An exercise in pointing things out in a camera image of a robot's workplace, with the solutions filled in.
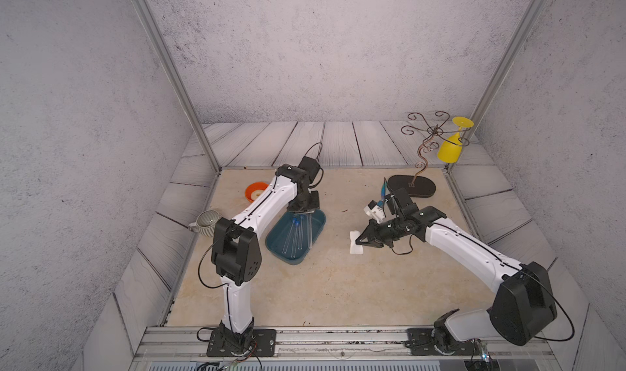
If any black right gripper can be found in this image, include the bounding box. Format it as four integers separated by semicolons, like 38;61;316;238
354;218;405;249

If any white wiping cloth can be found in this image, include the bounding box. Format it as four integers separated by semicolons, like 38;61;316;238
350;231;364;255

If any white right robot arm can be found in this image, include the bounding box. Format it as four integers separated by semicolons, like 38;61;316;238
350;206;558;355

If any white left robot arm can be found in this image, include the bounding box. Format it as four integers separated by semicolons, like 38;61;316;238
211;157;326;353

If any teal plastic tub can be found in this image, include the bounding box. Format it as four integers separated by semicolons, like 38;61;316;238
265;209;326;265

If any orange plastic bowl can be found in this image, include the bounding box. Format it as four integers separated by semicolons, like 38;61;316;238
245;182;268;203

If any black metal scroll stand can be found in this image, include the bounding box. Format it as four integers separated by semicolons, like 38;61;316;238
387;111;457;198

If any grey striped ceramic mug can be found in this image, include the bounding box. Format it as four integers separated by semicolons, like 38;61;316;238
187;209;221;237

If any yellow plastic goblet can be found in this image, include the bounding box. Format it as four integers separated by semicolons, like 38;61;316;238
437;116;474;164

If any cream ring donut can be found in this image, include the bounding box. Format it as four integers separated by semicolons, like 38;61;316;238
250;189;263;201

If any aluminium front rail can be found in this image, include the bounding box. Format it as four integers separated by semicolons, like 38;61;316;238
134;326;560;370

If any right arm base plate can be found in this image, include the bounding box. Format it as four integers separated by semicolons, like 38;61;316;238
403;328;477;356

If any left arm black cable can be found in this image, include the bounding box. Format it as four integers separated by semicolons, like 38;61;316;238
196;240;228;290

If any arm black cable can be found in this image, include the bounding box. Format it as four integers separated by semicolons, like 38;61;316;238
196;240;228;290
527;267;576;343

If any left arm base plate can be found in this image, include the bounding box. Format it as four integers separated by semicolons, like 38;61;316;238
206;326;277;358

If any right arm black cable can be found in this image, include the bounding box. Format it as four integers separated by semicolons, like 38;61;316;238
527;267;576;343

